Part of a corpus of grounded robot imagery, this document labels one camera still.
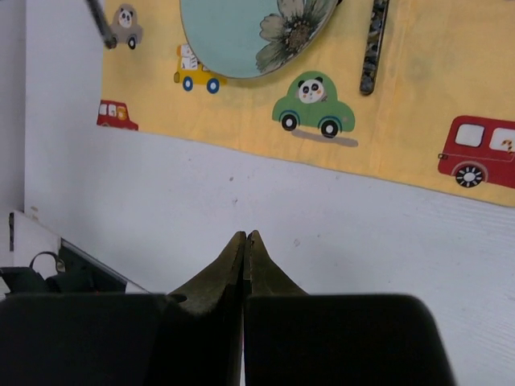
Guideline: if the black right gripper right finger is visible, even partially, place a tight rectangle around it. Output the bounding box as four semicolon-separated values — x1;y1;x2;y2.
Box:
242;230;307;385

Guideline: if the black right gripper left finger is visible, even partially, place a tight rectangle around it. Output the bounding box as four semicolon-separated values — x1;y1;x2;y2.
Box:
152;231;246;385

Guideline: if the green ceramic plate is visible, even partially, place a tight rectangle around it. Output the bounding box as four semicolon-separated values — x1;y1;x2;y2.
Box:
179;0;339;80

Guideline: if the yellow car-print cloth placemat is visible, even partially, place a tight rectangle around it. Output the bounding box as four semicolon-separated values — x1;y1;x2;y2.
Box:
97;1;514;207

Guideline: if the black-handled metal fork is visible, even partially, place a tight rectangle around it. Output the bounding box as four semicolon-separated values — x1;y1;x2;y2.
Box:
85;0;117;50

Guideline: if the silver metal spoon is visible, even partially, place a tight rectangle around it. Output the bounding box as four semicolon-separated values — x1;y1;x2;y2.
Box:
359;0;390;96

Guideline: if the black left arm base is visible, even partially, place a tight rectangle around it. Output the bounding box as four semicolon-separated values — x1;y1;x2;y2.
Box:
1;251;127;296

